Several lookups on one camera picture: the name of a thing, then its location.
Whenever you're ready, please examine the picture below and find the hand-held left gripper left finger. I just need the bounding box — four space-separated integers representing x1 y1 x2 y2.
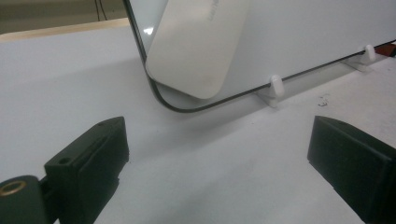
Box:
43 116 130 224

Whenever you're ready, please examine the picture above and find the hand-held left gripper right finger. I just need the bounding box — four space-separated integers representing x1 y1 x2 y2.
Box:
307 115 396 224

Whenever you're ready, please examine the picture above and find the white whiteboard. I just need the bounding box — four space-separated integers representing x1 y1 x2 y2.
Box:
122 0 396 114

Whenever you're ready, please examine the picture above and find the white whiteboard eraser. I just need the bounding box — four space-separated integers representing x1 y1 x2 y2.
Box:
145 0 250 101

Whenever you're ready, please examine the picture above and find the white whiteboard stand foot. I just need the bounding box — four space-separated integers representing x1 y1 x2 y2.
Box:
340 44 377 73
255 74 286 109

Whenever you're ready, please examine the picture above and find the small red object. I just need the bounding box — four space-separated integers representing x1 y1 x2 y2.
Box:
375 43 396 59

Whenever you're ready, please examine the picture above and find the black hanging cable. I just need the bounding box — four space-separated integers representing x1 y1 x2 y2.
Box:
93 0 108 21

